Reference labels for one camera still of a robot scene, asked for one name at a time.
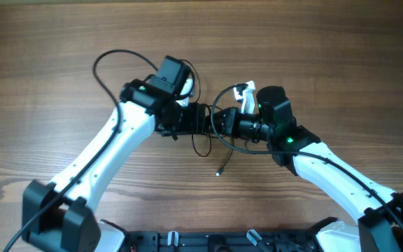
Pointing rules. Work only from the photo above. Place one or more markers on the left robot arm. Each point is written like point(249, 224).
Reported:
point(59, 215)

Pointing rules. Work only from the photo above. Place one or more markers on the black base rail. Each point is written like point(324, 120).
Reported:
point(250, 241)

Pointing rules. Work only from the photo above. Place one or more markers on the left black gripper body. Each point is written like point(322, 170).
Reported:
point(190, 119)

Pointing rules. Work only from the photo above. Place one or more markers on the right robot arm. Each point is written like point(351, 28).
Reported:
point(376, 209)

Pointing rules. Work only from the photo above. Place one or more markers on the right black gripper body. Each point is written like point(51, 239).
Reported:
point(233, 128)

